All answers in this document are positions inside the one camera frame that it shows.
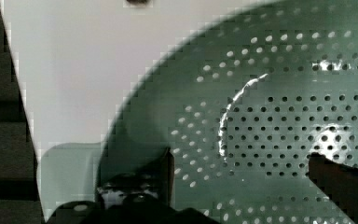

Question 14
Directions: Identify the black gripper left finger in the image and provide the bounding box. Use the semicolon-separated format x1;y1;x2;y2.
46;151;220;224

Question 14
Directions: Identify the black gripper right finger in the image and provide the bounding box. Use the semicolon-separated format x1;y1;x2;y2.
309;153;358;224

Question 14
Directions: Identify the green perforated strainer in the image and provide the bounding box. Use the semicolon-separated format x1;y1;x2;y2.
38;0;358;224

